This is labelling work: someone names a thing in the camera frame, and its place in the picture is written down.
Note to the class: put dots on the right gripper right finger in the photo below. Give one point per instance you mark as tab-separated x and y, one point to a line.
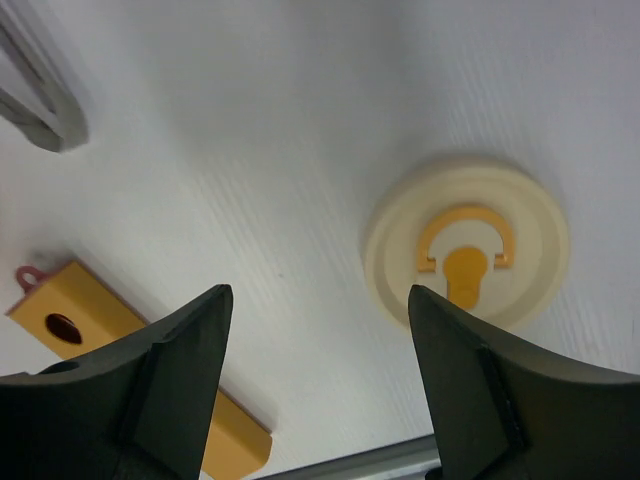
504	408

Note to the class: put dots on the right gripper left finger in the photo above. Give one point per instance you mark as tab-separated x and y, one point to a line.
137	408

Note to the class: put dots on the metal serving tongs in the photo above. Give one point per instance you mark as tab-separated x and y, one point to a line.
37	95

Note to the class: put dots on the yellow rectangular cutlery case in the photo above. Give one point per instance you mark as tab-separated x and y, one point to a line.
72	312

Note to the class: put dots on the cream round bowl lid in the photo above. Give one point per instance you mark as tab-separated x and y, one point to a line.
475	229

